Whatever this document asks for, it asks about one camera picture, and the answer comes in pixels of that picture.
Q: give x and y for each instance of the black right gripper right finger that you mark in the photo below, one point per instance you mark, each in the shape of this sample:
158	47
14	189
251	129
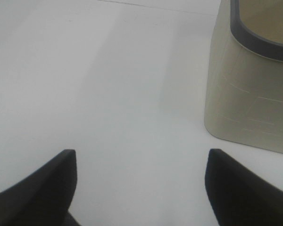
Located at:
238	196

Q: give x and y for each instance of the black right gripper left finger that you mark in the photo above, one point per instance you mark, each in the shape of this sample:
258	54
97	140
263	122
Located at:
44	197

